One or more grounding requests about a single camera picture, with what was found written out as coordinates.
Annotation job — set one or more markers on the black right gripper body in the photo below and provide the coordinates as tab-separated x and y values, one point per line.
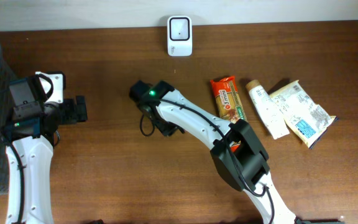
166	127

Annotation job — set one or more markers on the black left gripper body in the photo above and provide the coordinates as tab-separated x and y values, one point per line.
68	111

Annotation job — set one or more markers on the orange pasta packet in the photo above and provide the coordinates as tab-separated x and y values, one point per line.
227	98

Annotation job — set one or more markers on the white tube with tan cap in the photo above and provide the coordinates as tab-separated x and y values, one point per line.
267	110

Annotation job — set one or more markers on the yellow snack bag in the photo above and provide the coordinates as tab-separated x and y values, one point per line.
307	119

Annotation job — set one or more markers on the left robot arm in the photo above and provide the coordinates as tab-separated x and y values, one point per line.
30	135

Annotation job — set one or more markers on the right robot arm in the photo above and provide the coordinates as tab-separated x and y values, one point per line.
238	155

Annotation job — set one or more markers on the white barcode scanner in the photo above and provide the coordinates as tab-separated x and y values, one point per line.
179	36

